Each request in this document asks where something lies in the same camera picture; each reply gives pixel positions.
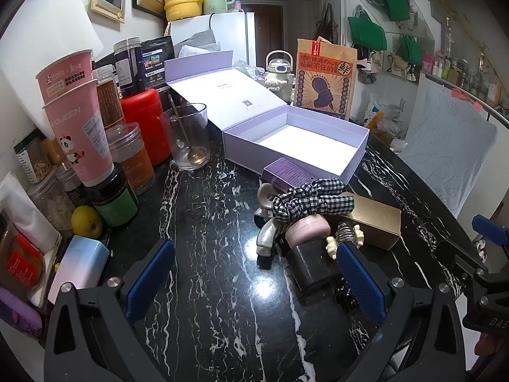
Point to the pale blue white case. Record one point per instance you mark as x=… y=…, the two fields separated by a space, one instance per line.
x=77 y=266

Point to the purple pouch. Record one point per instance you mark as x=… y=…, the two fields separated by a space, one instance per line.
x=18 y=314

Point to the red canister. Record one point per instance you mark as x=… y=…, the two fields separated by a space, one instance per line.
x=143 y=123

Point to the white fridge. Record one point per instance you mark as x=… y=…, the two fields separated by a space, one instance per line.
x=230 y=32

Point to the crumpled clear plastic wrap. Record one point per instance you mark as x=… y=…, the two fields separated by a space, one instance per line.
x=248 y=69

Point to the black printed pouch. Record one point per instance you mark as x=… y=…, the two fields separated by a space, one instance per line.
x=157 y=63

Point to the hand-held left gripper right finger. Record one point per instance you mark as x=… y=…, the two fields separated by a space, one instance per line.
x=360 y=282

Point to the row of shelf bottles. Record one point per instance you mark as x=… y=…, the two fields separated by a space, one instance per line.
x=465 y=71

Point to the grey plastic mailer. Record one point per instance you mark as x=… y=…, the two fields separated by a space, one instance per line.
x=199 y=39

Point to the yellow cooking pot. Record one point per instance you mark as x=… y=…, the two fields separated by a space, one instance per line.
x=183 y=4

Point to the dark green label jar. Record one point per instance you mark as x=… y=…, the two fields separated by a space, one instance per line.
x=113 y=203

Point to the brown door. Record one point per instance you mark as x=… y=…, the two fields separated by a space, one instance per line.
x=270 y=32

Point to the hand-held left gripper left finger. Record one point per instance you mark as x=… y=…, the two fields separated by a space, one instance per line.
x=153 y=270

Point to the clear rock sugar jar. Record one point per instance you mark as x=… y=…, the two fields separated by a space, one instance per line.
x=49 y=203

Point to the printed kraft paper bag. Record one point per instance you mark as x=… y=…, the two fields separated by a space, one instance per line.
x=324 y=79

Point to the small purple carton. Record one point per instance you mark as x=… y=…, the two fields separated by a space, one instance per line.
x=288 y=173

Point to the lavender hinged gift box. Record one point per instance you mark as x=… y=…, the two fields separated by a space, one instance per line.
x=298 y=147

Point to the pearly white hair claw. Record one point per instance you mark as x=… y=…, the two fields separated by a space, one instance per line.
x=266 y=223

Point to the pink round compact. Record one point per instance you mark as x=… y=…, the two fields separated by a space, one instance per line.
x=306 y=232

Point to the green tote bag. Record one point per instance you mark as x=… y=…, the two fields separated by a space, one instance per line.
x=368 y=32
x=411 y=49

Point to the gold rectangular carton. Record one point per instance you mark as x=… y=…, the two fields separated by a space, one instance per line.
x=375 y=221

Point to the gold stirring spoon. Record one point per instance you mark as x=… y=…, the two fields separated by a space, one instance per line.
x=183 y=135

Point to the white snack packet red label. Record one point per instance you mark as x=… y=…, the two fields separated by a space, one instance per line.
x=20 y=246

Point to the pink paper cup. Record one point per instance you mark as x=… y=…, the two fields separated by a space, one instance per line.
x=75 y=135
x=63 y=75

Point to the pile of plastic bags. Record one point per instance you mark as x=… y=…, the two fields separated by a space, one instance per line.
x=383 y=121

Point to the white leaf pattern sheet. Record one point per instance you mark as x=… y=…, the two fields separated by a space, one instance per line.
x=445 y=147

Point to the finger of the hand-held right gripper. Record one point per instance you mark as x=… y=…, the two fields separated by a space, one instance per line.
x=493 y=229

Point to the yellow citrus fruit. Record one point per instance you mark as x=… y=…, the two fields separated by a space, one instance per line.
x=86 y=223

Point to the clear nut container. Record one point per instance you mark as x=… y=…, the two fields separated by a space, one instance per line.
x=37 y=163

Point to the white piggy water bottle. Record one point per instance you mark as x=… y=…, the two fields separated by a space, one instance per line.
x=279 y=77

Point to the dark label clear jar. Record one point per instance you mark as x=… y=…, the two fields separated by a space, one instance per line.
x=127 y=67

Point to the brown label jar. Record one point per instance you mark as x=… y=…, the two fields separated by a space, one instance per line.
x=109 y=99

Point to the clear hair claw cream bear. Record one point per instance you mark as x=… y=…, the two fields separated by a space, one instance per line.
x=346 y=234

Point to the black white checked scrunchie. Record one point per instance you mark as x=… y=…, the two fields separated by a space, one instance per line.
x=310 y=201

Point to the smoky black square case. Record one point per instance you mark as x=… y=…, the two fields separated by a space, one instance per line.
x=312 y=266

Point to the clear drinking glass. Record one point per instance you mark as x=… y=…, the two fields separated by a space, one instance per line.
x=187 y=139

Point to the amber jar clear lid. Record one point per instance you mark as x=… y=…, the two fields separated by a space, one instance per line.
x=131 y=159

